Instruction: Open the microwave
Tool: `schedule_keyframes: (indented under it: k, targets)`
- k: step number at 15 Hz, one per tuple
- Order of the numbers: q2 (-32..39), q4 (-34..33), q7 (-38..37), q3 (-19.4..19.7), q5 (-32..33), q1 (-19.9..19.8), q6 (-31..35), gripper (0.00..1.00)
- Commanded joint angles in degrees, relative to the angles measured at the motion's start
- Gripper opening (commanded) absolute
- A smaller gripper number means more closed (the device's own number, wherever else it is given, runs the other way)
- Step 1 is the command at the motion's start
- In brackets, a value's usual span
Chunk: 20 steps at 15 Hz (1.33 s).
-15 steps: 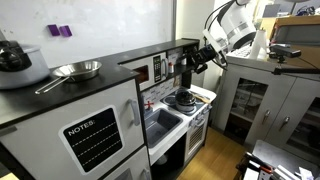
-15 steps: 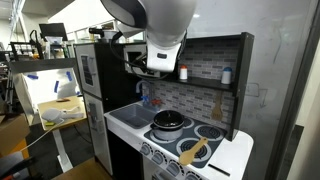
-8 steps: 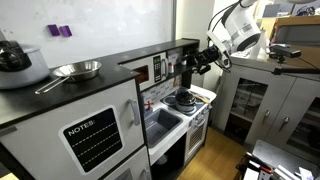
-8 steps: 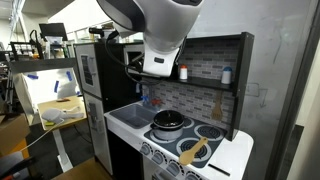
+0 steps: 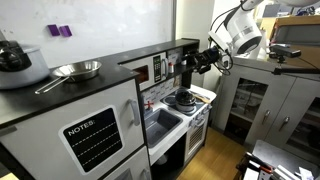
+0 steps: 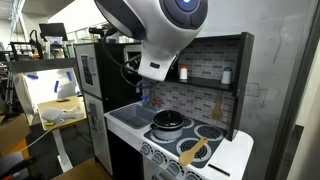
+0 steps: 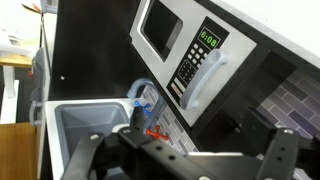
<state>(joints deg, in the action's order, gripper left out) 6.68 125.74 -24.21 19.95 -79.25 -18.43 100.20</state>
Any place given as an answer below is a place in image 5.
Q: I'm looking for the large silver cooking pot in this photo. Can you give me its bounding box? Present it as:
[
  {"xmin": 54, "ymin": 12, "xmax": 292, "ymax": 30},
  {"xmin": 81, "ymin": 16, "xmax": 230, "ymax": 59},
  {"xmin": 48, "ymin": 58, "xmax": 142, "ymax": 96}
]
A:
[{"xmin": 0, "ymin": 44, "xmax": 51, "ymax": 91}]

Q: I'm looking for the grey plastic sink basin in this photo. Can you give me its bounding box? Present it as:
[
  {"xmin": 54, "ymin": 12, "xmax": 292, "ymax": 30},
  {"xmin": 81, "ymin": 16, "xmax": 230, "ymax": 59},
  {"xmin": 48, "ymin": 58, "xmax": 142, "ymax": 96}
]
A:
[{"xmin": 143, "ymin": 108, "xmax": 184, "ymax": 150}]

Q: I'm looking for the black white toy kitchen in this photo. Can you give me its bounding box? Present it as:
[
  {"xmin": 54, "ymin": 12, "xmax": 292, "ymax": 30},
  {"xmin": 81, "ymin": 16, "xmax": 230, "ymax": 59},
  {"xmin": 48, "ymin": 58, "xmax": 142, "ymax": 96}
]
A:
[{"xmin": 0, "ymin": 37, "xmax": 218, "ymax": 180}]

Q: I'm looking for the grey toy microwave door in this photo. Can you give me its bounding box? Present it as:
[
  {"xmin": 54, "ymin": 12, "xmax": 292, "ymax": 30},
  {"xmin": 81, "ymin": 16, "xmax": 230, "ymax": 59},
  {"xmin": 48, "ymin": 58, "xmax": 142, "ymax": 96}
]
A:
[{"xmin": 120, "ymin": 51, "xmax": 170, "ymax": 92}]

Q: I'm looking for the grey brick backsplash panel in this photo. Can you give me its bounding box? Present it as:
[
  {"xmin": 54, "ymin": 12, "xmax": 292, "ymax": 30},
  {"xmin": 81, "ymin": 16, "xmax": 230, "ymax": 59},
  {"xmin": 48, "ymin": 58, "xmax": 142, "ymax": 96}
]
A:
[{"xmin": 141, "ymin": 74, "xmax": 183, "ymax": 105}]

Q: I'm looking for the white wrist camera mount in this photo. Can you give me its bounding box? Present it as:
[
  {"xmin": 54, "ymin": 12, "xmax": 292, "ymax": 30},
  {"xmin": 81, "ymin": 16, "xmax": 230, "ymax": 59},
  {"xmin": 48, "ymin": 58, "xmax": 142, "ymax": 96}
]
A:
[{"xmin": 208, "ymin": 30, "xmax": 231, "ymax": 51}]

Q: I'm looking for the grey glass door cabinet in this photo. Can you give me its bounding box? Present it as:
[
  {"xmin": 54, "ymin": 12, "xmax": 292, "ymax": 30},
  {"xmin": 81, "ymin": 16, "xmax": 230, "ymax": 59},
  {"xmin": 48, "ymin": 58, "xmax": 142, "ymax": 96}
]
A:
[{"xmin": 212, "ymin": 55, "xmax": 320, "ymax": 162}]

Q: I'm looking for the grey round bowl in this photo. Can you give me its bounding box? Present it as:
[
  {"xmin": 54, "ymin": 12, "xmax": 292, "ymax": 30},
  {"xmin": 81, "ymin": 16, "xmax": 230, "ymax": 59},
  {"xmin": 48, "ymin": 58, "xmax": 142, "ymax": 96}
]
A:
[{"xmin": 155, "ymin": 154, "xmax": 168, "ymax": 167}]

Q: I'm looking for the wooden spatula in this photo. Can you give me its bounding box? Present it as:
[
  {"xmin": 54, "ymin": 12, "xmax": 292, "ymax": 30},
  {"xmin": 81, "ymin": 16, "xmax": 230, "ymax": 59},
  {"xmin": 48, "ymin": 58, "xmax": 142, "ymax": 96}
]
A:
[{"xmin": 191, "ymin": 92, "xmax": 212, "ymax": 105}]

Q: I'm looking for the red tap handle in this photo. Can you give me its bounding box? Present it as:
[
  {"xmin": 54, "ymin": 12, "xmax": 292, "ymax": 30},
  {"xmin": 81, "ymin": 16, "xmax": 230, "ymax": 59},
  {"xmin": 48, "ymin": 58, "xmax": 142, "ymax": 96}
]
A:
[{"xmin": 144, "ymin": 100, "xmax": 155, "ymax": 112}]

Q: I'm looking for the purple magnet block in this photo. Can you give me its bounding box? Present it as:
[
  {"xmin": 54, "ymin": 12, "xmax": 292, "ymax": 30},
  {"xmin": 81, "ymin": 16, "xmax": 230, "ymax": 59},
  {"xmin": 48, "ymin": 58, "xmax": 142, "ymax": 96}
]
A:
[
  {"xmin": 46, "ymin": 23, "xmax": 61, "ymax": 37},
  {"xmin": 58, "ymin": 24, "xmax": 73, "ymax": 38}
]

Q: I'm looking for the wooden box with dark panel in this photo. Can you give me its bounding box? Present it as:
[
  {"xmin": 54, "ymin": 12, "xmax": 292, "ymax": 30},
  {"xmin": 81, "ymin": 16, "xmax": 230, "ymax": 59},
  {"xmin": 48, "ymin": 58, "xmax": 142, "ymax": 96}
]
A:
[{"xmin": 269, "ymin": 14, "xmax": 320, "ymax": 72}]

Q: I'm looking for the white whiteboard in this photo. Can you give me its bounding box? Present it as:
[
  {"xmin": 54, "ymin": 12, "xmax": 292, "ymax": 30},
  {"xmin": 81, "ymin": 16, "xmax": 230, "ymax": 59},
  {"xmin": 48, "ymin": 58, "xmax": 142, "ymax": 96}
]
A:
[{"xmin": 0, "ymin": 0, "xmax": 177, "ymax": 69}]

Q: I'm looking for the steel frying pan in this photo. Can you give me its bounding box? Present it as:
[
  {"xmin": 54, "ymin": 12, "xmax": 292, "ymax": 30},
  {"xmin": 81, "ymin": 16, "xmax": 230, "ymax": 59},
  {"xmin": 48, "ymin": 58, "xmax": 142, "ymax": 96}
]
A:
[{"xmin": 34, "ymin": 59, "xmax": 103, "ymax": 95}]

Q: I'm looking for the fridge door with chalkboard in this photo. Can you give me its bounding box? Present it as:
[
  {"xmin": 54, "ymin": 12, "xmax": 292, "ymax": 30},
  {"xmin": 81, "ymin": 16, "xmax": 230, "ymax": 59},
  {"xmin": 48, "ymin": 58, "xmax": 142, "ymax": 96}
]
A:
[{"xmin": 0, "ymin": 78, "xmax": 145, "ymax": 180}]

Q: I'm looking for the black camera on boom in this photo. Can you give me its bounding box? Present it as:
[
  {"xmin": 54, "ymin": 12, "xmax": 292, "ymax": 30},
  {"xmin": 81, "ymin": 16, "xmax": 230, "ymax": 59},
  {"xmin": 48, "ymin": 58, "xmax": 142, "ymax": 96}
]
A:
[{"xmin": 268, "ymin": 43, "xmax": 302, "ymax": 65}]

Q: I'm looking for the red handled tool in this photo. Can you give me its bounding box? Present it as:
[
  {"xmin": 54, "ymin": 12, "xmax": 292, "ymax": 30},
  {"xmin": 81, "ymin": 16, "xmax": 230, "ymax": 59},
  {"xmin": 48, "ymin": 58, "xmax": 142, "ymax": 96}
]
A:
[{"xmin": 245, "ymin": 151, "xmax": 273, "ymax": 175}]

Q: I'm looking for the grey vented oven door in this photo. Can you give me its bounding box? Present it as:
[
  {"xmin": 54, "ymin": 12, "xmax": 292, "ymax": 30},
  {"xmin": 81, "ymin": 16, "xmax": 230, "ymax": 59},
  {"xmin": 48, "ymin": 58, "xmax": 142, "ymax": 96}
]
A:
[{"xmin": 184, "ymin": 112, "xmax": 210, "ymax": 163}]

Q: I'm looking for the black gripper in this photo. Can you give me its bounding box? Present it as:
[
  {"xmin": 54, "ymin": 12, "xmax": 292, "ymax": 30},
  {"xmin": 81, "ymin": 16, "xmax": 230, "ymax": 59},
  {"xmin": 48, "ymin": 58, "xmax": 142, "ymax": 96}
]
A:
[{"xmin": 182, "ymin": 46, "xmax": 222, "ymax": 75}]

